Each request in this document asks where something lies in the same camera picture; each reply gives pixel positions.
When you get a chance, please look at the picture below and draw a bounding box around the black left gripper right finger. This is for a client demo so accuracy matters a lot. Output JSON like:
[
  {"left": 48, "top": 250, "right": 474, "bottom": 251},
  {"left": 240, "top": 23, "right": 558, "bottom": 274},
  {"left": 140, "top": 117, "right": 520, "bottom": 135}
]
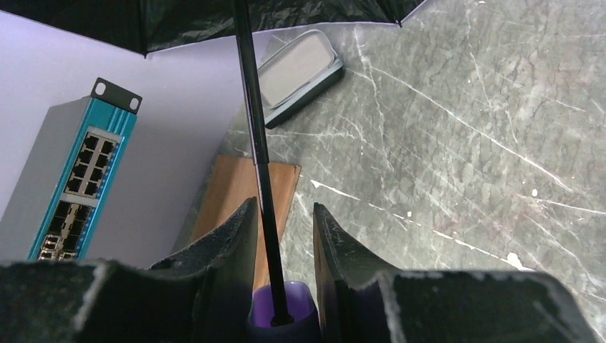
[{"left": 313, "top": 203, "right": 595, "bottom": 342}]

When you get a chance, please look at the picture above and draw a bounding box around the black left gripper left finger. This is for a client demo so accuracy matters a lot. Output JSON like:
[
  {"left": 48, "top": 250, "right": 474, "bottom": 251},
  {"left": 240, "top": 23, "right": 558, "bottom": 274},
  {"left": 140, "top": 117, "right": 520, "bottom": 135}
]
[{"left": 1, "top": 210, "right": 257, "bottom": 342}]

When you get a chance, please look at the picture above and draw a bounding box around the lilac folding umbrella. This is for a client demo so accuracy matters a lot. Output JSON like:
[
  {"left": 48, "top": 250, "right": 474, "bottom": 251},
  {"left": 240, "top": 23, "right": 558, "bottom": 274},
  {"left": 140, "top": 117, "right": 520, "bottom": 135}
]
[{"left": 0, "top": 0, "right": 429, "bottom": 343}]

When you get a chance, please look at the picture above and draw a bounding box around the wooden base board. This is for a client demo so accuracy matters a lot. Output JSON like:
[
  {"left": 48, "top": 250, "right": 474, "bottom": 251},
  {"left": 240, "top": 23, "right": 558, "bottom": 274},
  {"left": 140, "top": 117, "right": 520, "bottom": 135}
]
[{"left": 187, "top": 154, "right": 302, "bottom": 291}]

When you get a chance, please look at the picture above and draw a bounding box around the grey network switch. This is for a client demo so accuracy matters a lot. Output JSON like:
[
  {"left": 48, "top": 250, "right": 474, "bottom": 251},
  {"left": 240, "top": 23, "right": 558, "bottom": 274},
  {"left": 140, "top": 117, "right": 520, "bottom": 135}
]
[{"left": 1, "top": 78, "right": 142, "bottom": 261}]

